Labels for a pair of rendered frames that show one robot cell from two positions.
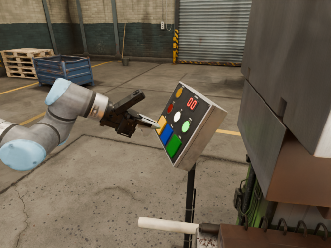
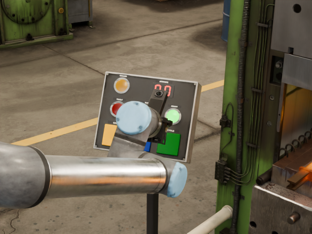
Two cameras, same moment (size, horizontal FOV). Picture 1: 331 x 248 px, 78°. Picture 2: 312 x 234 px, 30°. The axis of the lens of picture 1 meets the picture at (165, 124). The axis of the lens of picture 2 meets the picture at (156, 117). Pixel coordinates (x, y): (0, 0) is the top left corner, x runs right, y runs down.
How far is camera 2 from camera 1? 157 cm
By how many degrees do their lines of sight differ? 51
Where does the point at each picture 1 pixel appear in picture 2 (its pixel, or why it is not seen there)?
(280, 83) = not seen: outside the picture
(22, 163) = (181, 185)
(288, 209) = (285, 137)
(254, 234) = (291, 158)
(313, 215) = (294, 134)
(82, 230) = not seen: outside the picture
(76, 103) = (154, 120)
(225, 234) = (282, 166)
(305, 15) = not seen: outside the picture
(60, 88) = (148, 110)
